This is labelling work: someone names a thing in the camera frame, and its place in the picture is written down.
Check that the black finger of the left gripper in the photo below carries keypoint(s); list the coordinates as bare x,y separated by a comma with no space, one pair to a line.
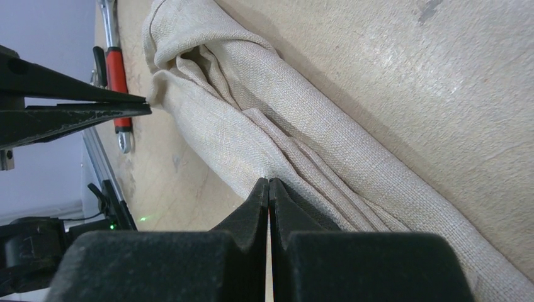
20,79
37,124

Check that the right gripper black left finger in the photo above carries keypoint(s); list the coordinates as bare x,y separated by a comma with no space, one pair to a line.
226,263

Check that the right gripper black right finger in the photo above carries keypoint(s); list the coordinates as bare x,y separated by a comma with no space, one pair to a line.
312,263

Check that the beige cloth napkin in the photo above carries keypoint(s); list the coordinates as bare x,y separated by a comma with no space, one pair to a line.
248,114

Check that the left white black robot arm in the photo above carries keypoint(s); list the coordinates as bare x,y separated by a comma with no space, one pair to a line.
40,105

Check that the aluminium frame rail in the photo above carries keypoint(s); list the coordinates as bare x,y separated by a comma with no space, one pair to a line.
99,162

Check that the red handled wrench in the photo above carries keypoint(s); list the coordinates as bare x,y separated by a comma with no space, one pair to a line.
115,69

